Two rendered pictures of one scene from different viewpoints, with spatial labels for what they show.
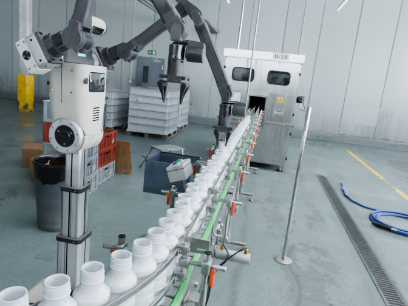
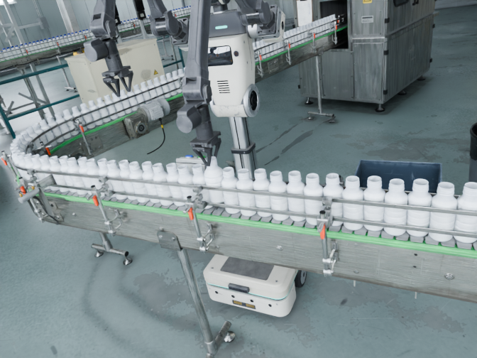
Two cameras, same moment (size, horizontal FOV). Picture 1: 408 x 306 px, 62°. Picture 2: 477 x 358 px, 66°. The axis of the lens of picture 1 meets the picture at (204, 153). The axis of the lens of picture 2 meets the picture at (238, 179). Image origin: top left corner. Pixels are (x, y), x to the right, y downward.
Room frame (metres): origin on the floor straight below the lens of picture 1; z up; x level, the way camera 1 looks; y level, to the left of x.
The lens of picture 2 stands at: (2.14, -1.12, 1.71)
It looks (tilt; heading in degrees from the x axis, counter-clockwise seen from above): 28 degrees down; 111
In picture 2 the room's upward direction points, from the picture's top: 11 degrees counter-clockwise
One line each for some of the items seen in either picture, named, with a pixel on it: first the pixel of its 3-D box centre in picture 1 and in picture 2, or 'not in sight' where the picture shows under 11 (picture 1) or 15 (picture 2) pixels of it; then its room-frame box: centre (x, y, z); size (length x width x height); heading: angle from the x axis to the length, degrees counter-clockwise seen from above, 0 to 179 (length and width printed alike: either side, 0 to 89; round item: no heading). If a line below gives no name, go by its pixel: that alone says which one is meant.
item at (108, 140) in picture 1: (94, 139); not in sight; (4.56, 1.51, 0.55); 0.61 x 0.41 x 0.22; 173
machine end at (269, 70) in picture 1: (257, 108); not in sight; (6.98, -0.98, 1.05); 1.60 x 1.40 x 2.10; 171
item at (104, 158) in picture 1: (93, 155); not in sight; (4.56, 1.51, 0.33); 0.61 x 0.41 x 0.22; 173
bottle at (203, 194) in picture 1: (197, 203); (96, 177); (1.08, 0.00, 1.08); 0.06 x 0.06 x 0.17
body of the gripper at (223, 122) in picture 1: (224, 122); (204, 131); (1.65, -0.08, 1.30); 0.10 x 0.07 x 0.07; 80
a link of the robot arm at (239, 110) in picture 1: (234, 103); (192, 107); (1.65, -0.12, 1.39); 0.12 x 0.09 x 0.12; 80
